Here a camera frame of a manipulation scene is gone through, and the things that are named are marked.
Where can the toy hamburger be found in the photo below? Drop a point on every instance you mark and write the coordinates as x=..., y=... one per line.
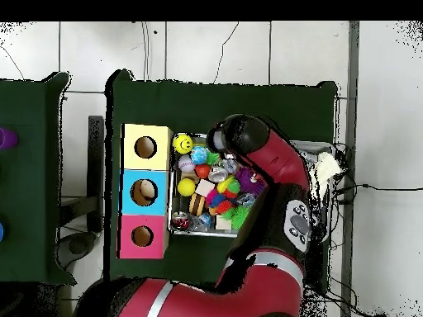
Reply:
x=197, y=204

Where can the black upright panel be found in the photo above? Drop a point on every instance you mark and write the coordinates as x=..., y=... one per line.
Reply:
x=96, y=165

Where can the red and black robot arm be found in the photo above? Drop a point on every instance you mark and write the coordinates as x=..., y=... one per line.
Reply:
x=277, y=158

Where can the blue round object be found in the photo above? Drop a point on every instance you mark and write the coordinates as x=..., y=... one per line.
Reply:
x=1, y=231

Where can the wooden box with three holes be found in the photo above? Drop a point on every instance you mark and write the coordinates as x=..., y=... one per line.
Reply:
x=129, y=198

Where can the purple spiky rubber toy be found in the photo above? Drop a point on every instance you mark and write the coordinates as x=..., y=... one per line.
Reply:
x=248, y=183

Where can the crushed red drink can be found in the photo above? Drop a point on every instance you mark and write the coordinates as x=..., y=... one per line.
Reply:
x=181, y=220

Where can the white toy baseball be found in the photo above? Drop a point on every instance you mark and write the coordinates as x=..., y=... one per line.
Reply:
x=186, y=163

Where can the purple cup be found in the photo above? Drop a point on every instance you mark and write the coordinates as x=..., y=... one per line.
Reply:
x=7, y=138

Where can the beige rounded object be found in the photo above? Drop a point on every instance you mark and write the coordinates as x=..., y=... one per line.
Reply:
x=147, y=190

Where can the yellow ball with seam lines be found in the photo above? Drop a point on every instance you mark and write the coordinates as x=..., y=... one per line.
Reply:
x=186, y=187

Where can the globe print ball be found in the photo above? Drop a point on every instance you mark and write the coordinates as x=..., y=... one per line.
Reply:
x=199, y=155

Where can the plain orange ball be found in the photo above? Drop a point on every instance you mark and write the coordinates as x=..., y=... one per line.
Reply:
x=202, y=171

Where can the plain wooden cube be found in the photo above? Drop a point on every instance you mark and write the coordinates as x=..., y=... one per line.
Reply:
x=205, y=187

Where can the dark green tablecloth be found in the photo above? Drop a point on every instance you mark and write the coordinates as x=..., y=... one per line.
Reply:
x=26, y=181
x=165, y=109

